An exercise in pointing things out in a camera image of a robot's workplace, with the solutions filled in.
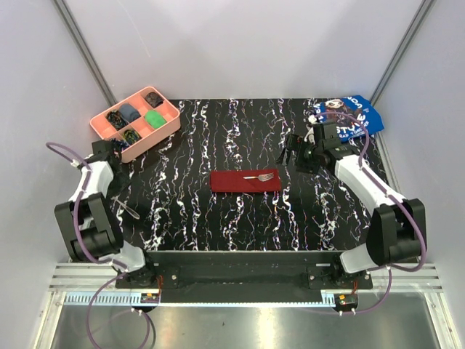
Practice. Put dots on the dark brown rolled sock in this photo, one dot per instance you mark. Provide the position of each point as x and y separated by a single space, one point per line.
154 99

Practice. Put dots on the silver metal fork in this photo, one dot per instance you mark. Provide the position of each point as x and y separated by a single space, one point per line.
260 177
129 210

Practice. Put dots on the red cloth napkin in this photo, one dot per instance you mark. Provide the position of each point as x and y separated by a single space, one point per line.
233 182

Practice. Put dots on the pink compartment organizer box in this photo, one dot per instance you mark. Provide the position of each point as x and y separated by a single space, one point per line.
150 136

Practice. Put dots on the black yellow rolled sock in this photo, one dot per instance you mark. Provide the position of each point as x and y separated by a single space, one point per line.
131 136

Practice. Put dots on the green rolled sock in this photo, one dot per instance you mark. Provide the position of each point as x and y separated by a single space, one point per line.
155 119

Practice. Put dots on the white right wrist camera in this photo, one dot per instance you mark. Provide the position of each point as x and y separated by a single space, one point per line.
310 137

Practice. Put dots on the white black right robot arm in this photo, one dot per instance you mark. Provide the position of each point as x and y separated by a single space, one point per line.
397 230

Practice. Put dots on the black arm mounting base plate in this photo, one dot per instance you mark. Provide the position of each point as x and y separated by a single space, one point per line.
246 278

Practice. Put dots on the dark blue rolled sock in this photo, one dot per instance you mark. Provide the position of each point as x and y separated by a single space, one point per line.
119 145

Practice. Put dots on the grey blue rolled sock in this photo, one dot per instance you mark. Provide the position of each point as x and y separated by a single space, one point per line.
129 113

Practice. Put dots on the blue printed folded shirt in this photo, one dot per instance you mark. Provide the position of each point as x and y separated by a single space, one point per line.
358 108

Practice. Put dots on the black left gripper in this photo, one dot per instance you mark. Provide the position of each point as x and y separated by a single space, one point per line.
122 185

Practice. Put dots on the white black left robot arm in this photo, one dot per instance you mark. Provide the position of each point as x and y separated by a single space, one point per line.
89 228

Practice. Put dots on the black patterned rolled sock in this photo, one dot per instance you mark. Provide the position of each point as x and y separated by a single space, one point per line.
116 120

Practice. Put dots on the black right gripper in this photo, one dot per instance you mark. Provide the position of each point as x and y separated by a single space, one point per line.
291 143

